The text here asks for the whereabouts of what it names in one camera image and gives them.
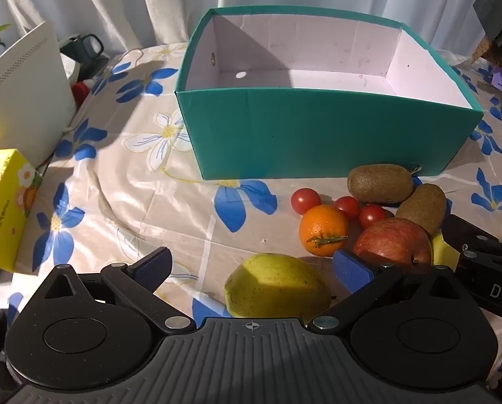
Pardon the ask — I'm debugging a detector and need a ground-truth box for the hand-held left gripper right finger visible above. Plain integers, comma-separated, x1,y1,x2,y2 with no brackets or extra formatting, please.
307,249,458,332

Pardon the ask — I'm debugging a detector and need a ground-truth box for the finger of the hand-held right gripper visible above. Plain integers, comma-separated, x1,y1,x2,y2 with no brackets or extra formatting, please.
441,214,502,258

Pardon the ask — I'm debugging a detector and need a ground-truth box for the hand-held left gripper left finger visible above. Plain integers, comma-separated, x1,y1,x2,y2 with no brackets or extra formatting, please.
44,247,197,332

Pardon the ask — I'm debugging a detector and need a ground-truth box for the red apple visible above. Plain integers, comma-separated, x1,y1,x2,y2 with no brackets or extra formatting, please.
353,218,433,267

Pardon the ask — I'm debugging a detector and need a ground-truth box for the yellow pear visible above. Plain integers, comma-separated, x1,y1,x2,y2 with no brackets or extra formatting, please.
224,253,333,318

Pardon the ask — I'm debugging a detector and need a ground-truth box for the teal cardboard box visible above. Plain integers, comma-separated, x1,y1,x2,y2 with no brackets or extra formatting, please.
174,6,484,181

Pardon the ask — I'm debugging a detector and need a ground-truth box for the yellow banana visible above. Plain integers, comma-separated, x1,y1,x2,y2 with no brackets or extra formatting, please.
432,233,462,268

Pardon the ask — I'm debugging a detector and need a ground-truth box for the brown kiwi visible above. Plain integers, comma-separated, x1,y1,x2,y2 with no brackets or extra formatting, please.
396,183,447,236
347,164,414,203

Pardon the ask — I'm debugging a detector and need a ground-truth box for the orange mandarin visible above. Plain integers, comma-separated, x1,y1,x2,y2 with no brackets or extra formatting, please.
298,204,349,257

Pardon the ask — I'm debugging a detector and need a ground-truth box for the red cherry tomato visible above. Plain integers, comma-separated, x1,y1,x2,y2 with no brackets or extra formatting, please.
333,196,362,221
358,204,388,230
291,188,322,215

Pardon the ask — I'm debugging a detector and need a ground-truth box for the blue floral tablecloth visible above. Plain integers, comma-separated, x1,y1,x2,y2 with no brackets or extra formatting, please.
0,42,502,404

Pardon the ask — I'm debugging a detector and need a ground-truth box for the yellow tissue box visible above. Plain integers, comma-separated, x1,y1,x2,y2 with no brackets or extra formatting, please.
0,148,43,273

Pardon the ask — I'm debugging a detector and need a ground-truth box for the brown patterned bag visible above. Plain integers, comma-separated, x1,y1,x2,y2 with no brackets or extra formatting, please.
472,36,501,66

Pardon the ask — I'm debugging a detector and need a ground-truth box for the small red object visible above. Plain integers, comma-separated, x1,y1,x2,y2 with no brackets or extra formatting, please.
72,82,92,104

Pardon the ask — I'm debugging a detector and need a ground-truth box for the white perforated router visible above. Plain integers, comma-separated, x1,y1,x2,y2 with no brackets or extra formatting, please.
0,20,75,168

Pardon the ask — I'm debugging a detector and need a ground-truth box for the dark green mug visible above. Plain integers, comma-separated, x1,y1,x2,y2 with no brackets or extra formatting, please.
61,34,108,77

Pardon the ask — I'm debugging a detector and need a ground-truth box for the white curtain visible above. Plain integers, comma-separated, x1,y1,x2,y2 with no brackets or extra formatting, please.
0,0,487,62

